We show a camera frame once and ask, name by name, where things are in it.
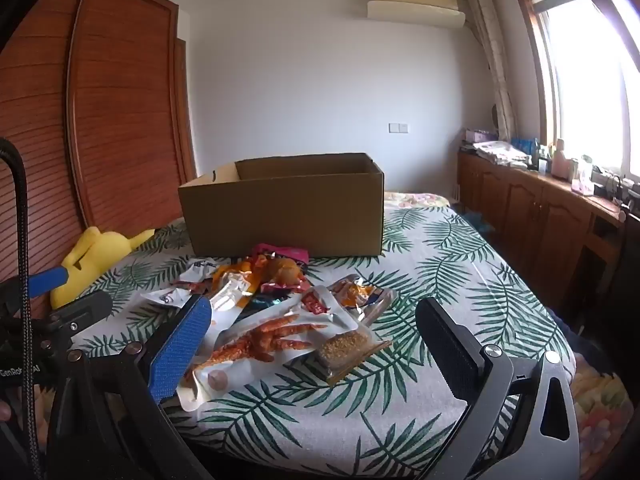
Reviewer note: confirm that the silver snack packet blue label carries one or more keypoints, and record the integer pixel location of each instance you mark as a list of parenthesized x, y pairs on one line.
[(197, 272)]

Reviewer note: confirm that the white air conditioner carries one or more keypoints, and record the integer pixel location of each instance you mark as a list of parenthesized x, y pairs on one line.
[(415, 5)]

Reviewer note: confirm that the clear packet of brown cubes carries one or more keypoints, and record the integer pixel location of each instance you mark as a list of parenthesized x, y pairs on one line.
[(342, 352)]

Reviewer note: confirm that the dark blue snack packet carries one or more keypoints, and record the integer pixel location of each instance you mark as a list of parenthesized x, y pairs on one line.
[(265, 302)]

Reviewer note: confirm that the pink snack packet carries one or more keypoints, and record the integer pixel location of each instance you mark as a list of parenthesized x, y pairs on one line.
[(285, 251)]

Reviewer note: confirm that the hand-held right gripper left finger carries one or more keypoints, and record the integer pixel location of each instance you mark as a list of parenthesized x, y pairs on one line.
[(180, 355)]

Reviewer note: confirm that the yellow plush toy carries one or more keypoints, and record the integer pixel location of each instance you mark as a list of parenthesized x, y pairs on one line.
[(95, 255)]

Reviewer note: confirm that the clear sausage snack packet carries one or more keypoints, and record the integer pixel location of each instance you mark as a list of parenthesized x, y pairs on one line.
[(360, 295)]

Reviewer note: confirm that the white wall switch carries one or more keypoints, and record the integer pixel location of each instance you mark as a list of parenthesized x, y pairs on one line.
[(399, 128)]

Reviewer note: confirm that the stack of folded cloths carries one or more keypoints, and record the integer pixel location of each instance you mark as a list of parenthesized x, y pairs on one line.
[(500, 152)]

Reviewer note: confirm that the large chicken feet snack packet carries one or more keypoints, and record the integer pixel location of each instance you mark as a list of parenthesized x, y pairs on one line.
[(270, 337)]

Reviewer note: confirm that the wooden framed window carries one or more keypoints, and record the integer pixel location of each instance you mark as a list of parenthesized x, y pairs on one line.
[(590, 85)]

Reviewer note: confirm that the pink box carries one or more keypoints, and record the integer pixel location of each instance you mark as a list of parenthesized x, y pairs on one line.
[(477, 135)]

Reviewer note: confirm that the floral blanket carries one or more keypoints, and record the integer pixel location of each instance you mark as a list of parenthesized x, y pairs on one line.
[(600, 410)]

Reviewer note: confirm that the wooden slatted wardrobe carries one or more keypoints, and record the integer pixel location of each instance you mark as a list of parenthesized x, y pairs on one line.
[(115, 110)]

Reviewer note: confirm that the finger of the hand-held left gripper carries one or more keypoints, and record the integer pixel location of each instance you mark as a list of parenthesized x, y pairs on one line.
[(85, 309), (47, 281)]

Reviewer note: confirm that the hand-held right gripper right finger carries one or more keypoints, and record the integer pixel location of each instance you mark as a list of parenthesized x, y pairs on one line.
[(450, 355)]

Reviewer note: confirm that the small white snack packet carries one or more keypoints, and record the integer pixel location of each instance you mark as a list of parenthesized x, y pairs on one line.
[(167, 297)]

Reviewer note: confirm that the cardboard box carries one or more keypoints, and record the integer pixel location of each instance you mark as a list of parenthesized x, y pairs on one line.
[(280, 220)]

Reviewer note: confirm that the pink bottle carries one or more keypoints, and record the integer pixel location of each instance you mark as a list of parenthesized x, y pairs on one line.
[(561, 162)]

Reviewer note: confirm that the dark chair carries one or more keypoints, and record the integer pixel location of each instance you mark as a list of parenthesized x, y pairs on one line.
[(627, 260)]

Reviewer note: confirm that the leaf print bedsheet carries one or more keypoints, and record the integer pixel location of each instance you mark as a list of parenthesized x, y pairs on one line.
[(440, 270)]

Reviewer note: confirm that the patterned beige curtain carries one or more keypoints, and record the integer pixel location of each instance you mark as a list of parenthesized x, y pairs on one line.
[(492, 60)]

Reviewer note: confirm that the white and orange snack packet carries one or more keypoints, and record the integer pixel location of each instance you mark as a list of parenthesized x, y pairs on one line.
[(232, 290)]

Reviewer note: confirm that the orange bun snack packet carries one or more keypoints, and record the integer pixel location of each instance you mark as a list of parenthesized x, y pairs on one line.
[(282, 272)]

